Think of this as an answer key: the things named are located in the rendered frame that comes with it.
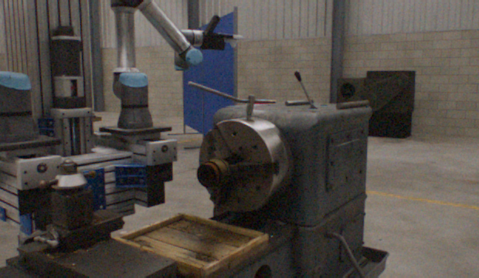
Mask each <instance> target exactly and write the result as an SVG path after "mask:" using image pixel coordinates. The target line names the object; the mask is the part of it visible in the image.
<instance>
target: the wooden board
mask: <svg viewBox="0 0 479 278"><path fill-rule="evenodd" d="M181 220H182V221H183V220H184V221H186V222H183V223H184V225H183V224H179V225H180V226H179V227H181V228H179V227H178V224H177V225H174V224H175V223H180V221H181ZM187 222H188V225H186V224H187ZM189 222H190V223H189ZM192 223H194V224H193V226H194V227H195V228H196V230H197V229H198V230H197V232H201V233H199V234H198V233H197V232H196V231H195V230H193V231H192V230H189V231H188V230H187V229H190V228H192V229H194V228H193V226H192V227H191V224H192ZM189 224H190V225H189ZM197 224H198V226H197ZM173 225H174V226H173ZM200 225H201V226H200ZM204 225H206V226H208V227H209V229H208V227H204ZM168 226H169V227H168ZM183 226H185V227H183ZM189 226H190V228H188V227H189ZM165 227H168V228H165ZM173 227H174V228H173ZM198 227H199V228H198ZM202 227H203V228H205V229H204V230H205V231H204V232H206V233H207V235H206V233H204V232H203V231H202V230H203V228H202ZM161 228H163V229H161ZM178 228H179V229H178ZM211 228H214V229H211ZM157 229H158V230H157ZM180 229H181V230H180ZM207 229H208V230H207ZM136 230H137V231H136ZM136 230H134V231H133V232H126V233H124V234H121V235H119V236H115V237H114V238H113V239H116V240H118V241H121V242H125V243H127V244H129V245H132V246H136V247H138V248H140V249H142V248H144V250H145V249H146V250H147V251H150V252H153V253H155V254H158V255H160V256H164V257H167V258H169V259H173V260H174V261H177V269H176V270H175V273H177V274H178V275H181V276H184V277H188V278H215V277H217V276H218V275H220V274H221V273H224V272H225V271H227V270H230V269H232V268H233V267H235V266H237V265H239V264H240V263H242V262H243V261H245V260H247V259H249V258H250V257H251V256H252V255H254V254H256V253H258V252H259V251H260V250H262V249H264V248H266V247H268V239H269V236H268V234H267V233H265V234H264V232H256V231H253V230H249V229H243V228H240V227H238V226H237V227H236V226H234V225H228V224H225V223H221V222H216V221H213V220H211V219H206V218H203V217H198V216H197V217H196V215H189V214H186V213H184V212H182V213H180V214H179V215H176V216H172V217H171V218H167V219H163V220H161V221H158V222H156V223H155V224H150V225H146V226H144V227H141V228H139V229H136ZM173 230H175V231H173ZM177 230H180V231H177ZM182 230H183V231H184V232H183V231H182ZM214 230H215V231H214ZM219 230H220V231H221V233H222V234H221V233H220V234H221V235H220V234H219V232H218V231H219ZM222 230H223V231H222ZM185 231H186V232H185ZM209 231H210V232H209ZM226 231H227V232H226ZM146 232H147V233H146ZM154 232H155V233H154ZM213 232H214V234H215V235H213V234H212V233H213ZM145 233H146V234H149V235H146V234H145ZM209 233H210V235H211V234H212V235H211V236H209ZM216 233H218V234H219V235H218V234H217V235H218V236H217V235H216ZM233 233H236V234H235V235H233ZM144 234H145V235H146V236H144ZM155 234H156V235H155ZM213 236H214V237H213ZM223 236H224V237H223ZM236 236H237V237H236ZM241 236H242V237H241ZM243 236H245V237H243ZM248 236H249V237H248ZM228 237H229V238H228ZM230 237H233V239H232V238H230ZM220 238H221V239H222V241H219V240H221V239H220ZM223 238H225V239H227V240H225V239H223ZM240 238H242V239H240ZM249 238H251V240H250V241H249V240H248V239H249ZM138 239H139V240H138ZM161 239H162V240H161ZM228 239H229V240H228ZM244 239H245V240H247V241H246V242H248V241H249V242H248V243H245V241H244ZM131 240H132V242H133V243H131ZM155 240H156V241H155ZM159 240H160V241H159ZM237 240H238V241H237ZM135 241H136V242H135ZM137 242H138V243H137ZM150 242H151V243H150ZM136 243H137V244H136ZM227 243H229V244H230V245H229V244H227ZM138 244H139V245H138ZM234 245H235V246H236V248H235V246H234ZM140 246H142V247H140ZM233 246H234V247H233ZM189 247H190V248H189ZM223 247H224V248H223ZM209 249H210V250H209ZM234 249H235V250H234ZM197 250H198V251H197ZM231 250H232V251H231ZM198 254H199V255H200V254H201V256H206V257H205V259H204V258H202V257H201V256H197V255H198ZM205 254H208V255H205ZM224 254H225V255H224ZM228 254H229V255H228ZM211 255H212V256H213V257H212V256H211ZM195 256H196V258H195ZM221 256H223V257H221ZM176 257H177V258H176ZM187 257H189V258H187ZM207 257H211V260H209V259H210V258H209V259H207ZM198 258H201V259H198ZM213 258H215V259H213ZM183 259H184V260H183ZM216 259H218V260H219V261H216ZM186 260H187V261H186ZM203 260H204V261H203ZM200 261H201V262H200ZM210 261H211V262H210ZM193 262H194V263H193ZM195 263H196V264H195ZM199 264H200V265H199ZM202 264H203V265H204V266H202ZM203 267H204V268H205V269H203Z"/></svg>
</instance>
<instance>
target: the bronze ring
mask: <svg viewBox="0 0 479 278"><path fill-rule="evenodd" d="M229 176H230V171H229V166H228V162H226V161H224V160H223V159H222V158H219V157H214V158H211V159H210V160H209V161H206V162H205V163H204V164H201V165H200V166H199V167H198V170H197V179H198V180H199V183H200V184H201V185H202V186H203V187H205V188H214V187H217V186H223V185H225V184H226V183H227V182H228V180H229Z"/></svg>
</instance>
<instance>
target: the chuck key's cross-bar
mask: <svg viewBox="0 0 479 278"><path fill-rule="evenodd" d="M188 85H189V86H193V87H196V88H199V89H201V90H205V91H207V92H210V93H213V94H215V95H218V96H221V97H224V98H226V99H229V100H233V101H236V102H238V103H250V100H244V99H238V98H236V97H232V96H230V95H227V94H224V93H221V92H219V91H216V90H213V89H211V88H208V87H206V86H202V85H200V84H197V83H193V82H191V81H189V82H188ZM254 103H276V101H275V100H254Z"/></svg>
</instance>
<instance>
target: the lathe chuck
mask: <svg viewBox="0 0 479 278"><path fill-rule="evenodd" d="M244 119H246V117H243V118H236V119H231V120H223V121H221V122H219V123H217V124H216V125H217V127H218V128H219V130H220V132H221V134H222V136H223V138H224V140H225V142H226V143H227V145H228V147H229V149H230V151H231V153H232V154H237V155H235V156H234V157H232V158H230V159H229V160H226V162H228V164H233V163H236V162H239V157H240V156H241V157H242V159H243V160H244V161H256V162H275V160H276V162H277V175H265V176H263V177H254V176H249V177H247V178H244V177H239V178H240V179H238V180H234V181H233V184H232V186H231V189H230V190H229V193H228V195H227V197H226V200H225V202H224V205H223V208H225V209H227V210H230V211H231V212H238V213H245V212H251V211H253V210H255V209H258V208H259V207H262V206H264V205H266V204H268V203H270V202H272V201H273V200H274V199H275V198H277V196H278V195H279V194H280V193H281V192H282V191H283V190H284V187H285V185H286V182H287V169H288V165H287V152H286V150H285V147H284V144H283V142H282V140H281V139H280V137H279V136H278V135H277V133H276V132H275V131H274V130H273V129H272V128H271V127H270V126H269V125H267V124H265V123H264V122H263V121H261V120H257V119H255V118H250V119H251V120H252V121H248V120H244ZM208 147H209V143H208V142H207V140H206V138H205V137H204V139H203V142H202V145H201V148H200V152H199V166H200V165H201V164H204V163H205V162H206V161H208V158H207V156H209V155H210V154H209V152H208V151H207V149H206V148H208ZM274 195H275V196H274ZM272 196H274V197H273V198H272V199H271V200H270V201H268V200H269V199H270V198H271V197H272Z"/></svg>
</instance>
